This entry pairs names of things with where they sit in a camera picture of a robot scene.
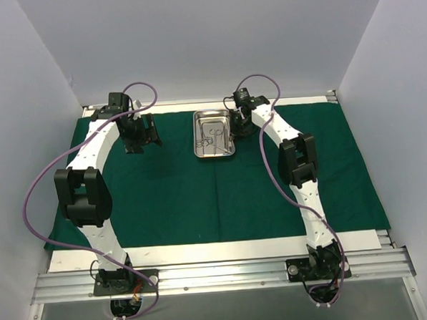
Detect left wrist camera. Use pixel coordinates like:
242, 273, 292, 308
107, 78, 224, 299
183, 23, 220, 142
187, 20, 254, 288
107, 92, 142, 114

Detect aluminium front rail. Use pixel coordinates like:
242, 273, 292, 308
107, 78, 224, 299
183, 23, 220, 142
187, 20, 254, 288
31, 248, 416, 304

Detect steel tweezers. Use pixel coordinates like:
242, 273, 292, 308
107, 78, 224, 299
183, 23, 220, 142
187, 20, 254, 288
222, 123, 235, 155

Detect steel instrument tray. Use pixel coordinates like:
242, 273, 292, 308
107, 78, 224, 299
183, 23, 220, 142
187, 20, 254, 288
192, 109, 236, 158

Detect steel surgical scissors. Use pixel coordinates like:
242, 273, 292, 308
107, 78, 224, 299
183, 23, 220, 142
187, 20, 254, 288
209, 129, 227, 153

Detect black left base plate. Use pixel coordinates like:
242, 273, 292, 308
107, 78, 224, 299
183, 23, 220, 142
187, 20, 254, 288
93, 269, 155, 296

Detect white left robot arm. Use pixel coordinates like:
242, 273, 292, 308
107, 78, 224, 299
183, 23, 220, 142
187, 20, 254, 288
54, 107, 162, 294

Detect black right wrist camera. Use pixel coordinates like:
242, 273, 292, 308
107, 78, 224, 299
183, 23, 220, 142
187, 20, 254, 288
232, 87, 252, 108

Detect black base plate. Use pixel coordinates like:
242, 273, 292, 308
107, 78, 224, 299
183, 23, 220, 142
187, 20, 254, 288
285, 258, 341, 283
93, 269, 155, 296

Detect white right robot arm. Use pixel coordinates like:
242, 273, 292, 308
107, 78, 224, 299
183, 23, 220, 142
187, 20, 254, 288
230, 90, 345, 278

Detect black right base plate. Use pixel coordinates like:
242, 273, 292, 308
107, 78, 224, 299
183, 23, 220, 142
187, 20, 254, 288
285, 258, 341, 283

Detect steel forceps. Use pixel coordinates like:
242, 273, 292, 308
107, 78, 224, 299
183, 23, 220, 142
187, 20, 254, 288
195, 137, 213, 148

